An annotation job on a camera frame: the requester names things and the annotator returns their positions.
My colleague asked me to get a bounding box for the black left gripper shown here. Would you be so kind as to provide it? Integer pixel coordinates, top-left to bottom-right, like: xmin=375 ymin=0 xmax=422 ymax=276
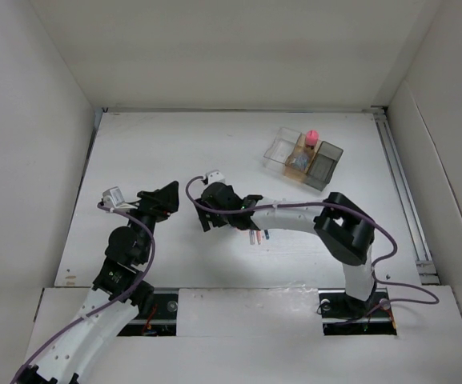
xmin=117 ymin=181 xmax=178 ymax=262

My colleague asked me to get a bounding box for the clear jar of paper clips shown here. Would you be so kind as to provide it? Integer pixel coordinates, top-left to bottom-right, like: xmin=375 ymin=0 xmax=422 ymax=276
xmin=289 ymin=152 xmax=311 ymax=172

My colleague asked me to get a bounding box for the pink capped patterned tube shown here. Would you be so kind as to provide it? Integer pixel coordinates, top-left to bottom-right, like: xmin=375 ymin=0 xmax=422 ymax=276
xmin=303 ymin=130 xmax=319 ymax=155

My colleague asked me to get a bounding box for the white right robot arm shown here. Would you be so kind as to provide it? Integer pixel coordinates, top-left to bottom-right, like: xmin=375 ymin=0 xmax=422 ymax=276
xmin=191 ymin=182 xmax=376 ymax=319

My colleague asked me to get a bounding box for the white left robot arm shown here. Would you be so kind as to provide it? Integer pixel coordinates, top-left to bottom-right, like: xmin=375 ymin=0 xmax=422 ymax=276
xmin=12 ymin=181 xmax=179 ymax=383

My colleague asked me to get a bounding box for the pink pen clear cap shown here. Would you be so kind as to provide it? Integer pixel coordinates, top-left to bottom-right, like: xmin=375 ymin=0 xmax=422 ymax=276
xmin=255 ymin=230 xmax=263 ymax=245

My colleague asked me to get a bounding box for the amber plastic bin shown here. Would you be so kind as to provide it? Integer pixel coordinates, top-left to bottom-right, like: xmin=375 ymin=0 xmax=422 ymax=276
xmin=283 ymin=130 xmax=321 ymax=182

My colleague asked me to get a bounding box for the clear plastic bin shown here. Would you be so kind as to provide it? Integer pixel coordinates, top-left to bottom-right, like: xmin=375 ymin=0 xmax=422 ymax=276
xmin=263 ymin=127 xmax=300 ymax=171

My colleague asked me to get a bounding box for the grey smoked plastic bin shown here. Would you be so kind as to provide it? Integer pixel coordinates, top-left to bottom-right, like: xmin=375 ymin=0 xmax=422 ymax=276
xmin=303 ymin=141 xmax=343 ymax=191

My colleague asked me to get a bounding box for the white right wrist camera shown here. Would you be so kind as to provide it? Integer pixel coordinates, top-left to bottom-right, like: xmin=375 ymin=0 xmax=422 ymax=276
xmin=203 ymin=170 xmax=225 ymax=186

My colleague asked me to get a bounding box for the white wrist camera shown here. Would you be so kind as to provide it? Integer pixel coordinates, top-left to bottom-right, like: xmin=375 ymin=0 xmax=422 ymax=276
xmin=203 ymin=170 xmax=225 ymax=186
xmin=102 ymin=186 xmax=125 ymax=209

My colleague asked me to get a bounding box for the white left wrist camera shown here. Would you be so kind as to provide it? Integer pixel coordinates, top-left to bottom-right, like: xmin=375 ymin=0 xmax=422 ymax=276
xmin=102 ymin=186 xmax=125 ymax=209

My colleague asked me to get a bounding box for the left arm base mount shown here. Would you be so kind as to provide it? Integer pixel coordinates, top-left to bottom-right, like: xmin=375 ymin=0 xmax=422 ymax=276
xmin=118 ymin=291 xmax=179 ymax=337

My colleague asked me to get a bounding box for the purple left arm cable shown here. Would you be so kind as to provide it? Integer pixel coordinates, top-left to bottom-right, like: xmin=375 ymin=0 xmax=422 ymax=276
xmin=9 ymin=202 xmax=156 ymax=384

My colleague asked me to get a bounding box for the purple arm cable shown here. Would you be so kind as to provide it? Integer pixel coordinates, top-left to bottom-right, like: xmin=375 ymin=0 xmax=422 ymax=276
xmin=9 ymin=202 xmax=156 ymax=384
xmin=184 ymin=174 xmax=440 ymax=326

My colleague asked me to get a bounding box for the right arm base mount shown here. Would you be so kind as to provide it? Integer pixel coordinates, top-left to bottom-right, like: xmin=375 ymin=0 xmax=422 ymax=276
xmin=316 ymin=289 xmax=397 ymax=336

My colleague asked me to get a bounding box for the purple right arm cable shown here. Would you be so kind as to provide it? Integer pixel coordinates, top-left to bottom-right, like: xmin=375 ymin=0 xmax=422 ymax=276
xmin=184 ymin=174 xmax=440 ymax=326

